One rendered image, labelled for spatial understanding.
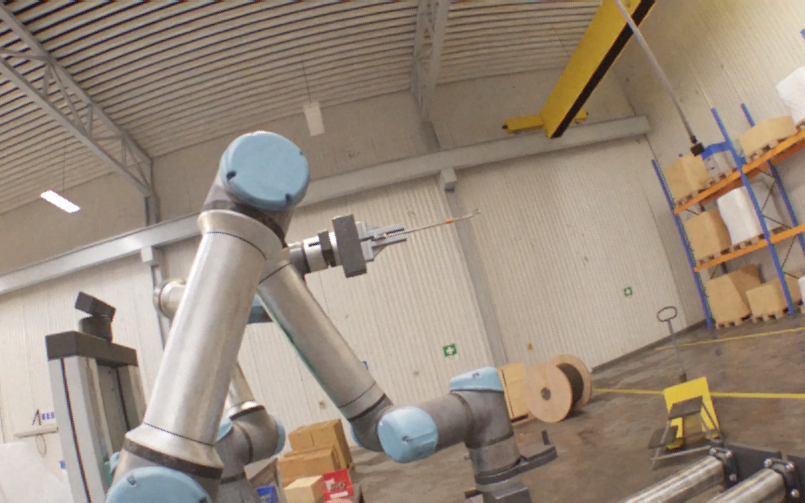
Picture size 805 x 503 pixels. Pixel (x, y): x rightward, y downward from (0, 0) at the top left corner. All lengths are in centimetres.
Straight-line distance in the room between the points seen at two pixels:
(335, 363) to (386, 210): 1084
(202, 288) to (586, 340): 1164
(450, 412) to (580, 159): 1275
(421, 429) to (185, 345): 30
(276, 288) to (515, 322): 1076
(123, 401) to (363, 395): 57
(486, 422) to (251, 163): 46
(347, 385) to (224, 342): 24
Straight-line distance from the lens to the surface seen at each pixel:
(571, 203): 1260
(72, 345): 82
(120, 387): 107
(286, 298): 69
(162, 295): 121
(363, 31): 1054
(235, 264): 54
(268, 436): 121
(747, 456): 190
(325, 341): 70
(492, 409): 67
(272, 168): 57
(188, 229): 1166
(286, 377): 1109
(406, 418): 61
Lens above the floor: 162
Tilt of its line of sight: 14 degrees up
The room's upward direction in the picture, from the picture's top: 15 degrees counter-clockwise
